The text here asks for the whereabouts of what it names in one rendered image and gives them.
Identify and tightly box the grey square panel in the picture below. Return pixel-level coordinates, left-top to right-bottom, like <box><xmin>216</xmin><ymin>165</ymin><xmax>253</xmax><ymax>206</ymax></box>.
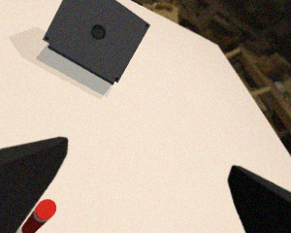
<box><xmin>43</xmin><ymin>0</ymin><xmax>150</xmax><ymax>84</ymax></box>

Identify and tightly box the red peg with white band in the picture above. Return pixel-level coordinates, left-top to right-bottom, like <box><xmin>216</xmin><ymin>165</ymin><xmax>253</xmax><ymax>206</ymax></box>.
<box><xmin>21</xmin><ymin>199</ymin><xmax>56</xmax><ymax>233</ymax></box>

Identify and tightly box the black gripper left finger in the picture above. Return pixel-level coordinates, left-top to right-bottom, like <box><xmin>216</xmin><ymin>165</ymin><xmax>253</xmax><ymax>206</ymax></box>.
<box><xmin>0</xmin><ymin>136</ymin><xmax>68</xmax><ymax>233</ymax></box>

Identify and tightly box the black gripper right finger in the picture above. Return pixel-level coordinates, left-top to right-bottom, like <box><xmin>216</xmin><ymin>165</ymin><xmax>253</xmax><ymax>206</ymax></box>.
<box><xmin>227</xmin><ymin>165</ymin><xmax>291</xmax><ymax>233</ymax></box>

